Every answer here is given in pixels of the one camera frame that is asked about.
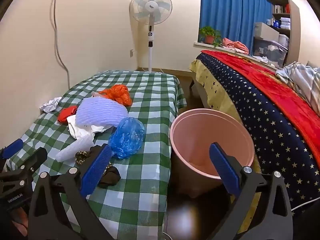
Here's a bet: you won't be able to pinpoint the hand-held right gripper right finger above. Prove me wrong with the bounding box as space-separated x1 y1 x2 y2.
209 142 293 240

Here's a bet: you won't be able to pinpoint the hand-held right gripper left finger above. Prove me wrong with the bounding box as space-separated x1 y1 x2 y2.
27 144 113 240

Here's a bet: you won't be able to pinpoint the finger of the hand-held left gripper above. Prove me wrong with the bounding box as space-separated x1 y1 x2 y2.
14 147 48 180
0 139 24 161

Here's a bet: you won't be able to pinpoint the black patterned cloth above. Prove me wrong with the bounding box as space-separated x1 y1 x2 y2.
75 145 121 187

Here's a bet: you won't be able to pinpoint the white cloth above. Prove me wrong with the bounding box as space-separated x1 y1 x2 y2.
67 115 110 140

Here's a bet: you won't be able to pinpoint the pink bin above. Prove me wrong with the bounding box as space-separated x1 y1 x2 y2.
169 108 255 198

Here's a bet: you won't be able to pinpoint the blue plastic bag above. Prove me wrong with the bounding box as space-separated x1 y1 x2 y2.
108 117 146 160

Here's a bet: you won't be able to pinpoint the lavender foam net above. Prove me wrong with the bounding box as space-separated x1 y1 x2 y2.
75 96 128 128

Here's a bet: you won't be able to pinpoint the orange plastic bag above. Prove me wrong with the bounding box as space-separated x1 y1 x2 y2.
99 84 133 107

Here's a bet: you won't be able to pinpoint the bed with starry red blankets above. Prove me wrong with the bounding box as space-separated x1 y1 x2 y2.
196 52 320 215

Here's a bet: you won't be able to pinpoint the red wrapper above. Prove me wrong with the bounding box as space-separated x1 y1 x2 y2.
57 105 78 123

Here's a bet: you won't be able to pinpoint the crumpled white paper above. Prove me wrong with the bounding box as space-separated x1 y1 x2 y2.
40 97 62 113

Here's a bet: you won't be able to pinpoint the green checked tablecloth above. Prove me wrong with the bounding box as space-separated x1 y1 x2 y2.
6 70 187 240

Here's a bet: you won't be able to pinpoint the red blanket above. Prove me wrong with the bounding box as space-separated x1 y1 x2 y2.
201 50 320 168

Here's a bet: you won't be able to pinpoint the yellow bed skirt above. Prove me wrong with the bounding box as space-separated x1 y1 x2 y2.
189 59 263 234

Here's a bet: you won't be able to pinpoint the white crumpled clothes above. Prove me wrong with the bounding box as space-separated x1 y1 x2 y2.
251 54 270 64

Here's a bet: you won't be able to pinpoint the striped blue white duvet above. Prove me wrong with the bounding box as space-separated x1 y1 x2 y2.
276 62 320 117

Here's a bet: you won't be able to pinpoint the pink folded cloth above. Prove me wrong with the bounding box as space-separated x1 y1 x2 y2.
222 37 250 54

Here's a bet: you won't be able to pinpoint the clear plastic storage box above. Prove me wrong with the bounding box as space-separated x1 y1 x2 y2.
252 37 288 68

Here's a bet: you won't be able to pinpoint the potted green plant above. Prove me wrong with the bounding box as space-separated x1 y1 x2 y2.
199 26 222 47

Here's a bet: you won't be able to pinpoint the white lidded container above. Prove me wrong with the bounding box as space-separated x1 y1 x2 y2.
278 34 290 48

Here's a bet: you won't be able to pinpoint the grey white box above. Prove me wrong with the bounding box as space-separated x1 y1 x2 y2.
254 22 280 43

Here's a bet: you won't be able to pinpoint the blue curtain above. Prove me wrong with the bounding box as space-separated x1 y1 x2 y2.
199 0 273 53

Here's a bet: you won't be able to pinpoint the wooden bookshelf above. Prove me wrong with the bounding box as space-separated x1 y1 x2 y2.
271 0 292 38

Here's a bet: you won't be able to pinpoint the white standing fan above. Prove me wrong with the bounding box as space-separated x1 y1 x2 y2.
129 0 173 73

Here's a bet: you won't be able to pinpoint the thin white cable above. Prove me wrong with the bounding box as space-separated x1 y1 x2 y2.
291 196 320 212

